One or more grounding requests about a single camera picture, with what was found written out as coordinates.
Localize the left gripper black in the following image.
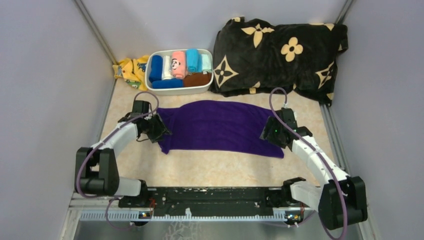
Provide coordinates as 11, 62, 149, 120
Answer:
142, 112, 172, 143

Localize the purple towel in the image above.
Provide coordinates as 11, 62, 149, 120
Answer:
157, 100, 284, 159

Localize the pink panda towel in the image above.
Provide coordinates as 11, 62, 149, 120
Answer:
171, 51, 187, 79

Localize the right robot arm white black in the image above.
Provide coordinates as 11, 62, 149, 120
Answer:
260, 108, 368, 230

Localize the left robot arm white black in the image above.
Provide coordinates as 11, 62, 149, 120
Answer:
74, 100, 171, 207

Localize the dark blue rolled towel lying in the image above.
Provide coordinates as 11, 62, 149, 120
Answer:
151, 78, 184, 89

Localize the white rolled towel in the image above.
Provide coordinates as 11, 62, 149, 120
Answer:
161, 55, 173, 80

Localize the white plastic bin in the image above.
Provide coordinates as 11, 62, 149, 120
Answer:
144, 49, 214, 96

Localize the yellow patterned cloth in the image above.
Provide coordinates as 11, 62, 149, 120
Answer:
112, 55, 150, 91

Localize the dark blue rolled towel upright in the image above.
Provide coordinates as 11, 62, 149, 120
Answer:
149, 55, 163, 83

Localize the brown rolled towel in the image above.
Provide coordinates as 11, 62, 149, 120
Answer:
182, 72, 212, 88

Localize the light blue rolled towel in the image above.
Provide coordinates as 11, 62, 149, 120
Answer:
185, 48, 200, 73

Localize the black floral blanket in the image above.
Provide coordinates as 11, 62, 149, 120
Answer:
209, 17, 349, 106

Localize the pale mint rolled towel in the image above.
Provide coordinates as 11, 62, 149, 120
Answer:
200, 54, 212, 73

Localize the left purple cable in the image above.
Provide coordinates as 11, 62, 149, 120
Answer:
75, 91, 161, 231

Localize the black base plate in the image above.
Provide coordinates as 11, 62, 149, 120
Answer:
118, 187, 308, 219

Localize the aluminium frame rail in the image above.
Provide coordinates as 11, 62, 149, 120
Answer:
59, 186, 379, 240

